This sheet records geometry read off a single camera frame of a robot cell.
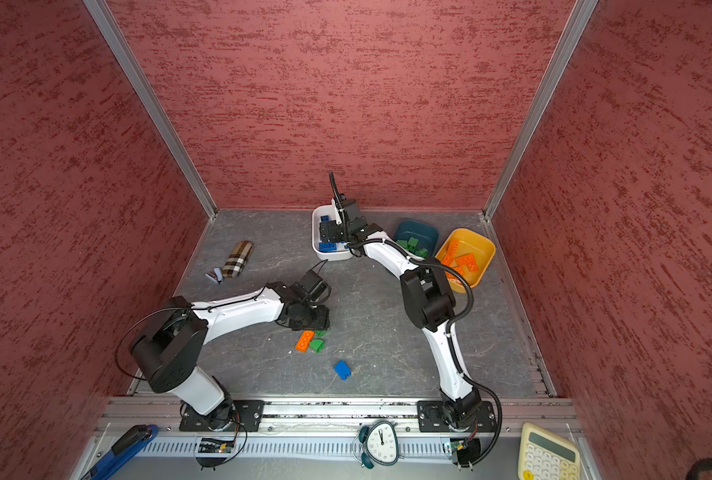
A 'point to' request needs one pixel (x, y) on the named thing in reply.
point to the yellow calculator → (547, 455)
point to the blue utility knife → (122, 452)
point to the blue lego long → (327, 246)
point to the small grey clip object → (216, 275)
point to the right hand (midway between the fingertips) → (332, 229)
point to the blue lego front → (342, 369)
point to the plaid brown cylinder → (237, 259)
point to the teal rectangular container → (426, 233)
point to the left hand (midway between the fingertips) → (319, 329)
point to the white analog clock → (382, 444)
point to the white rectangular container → (342, 252)
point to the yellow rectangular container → (463, 241)
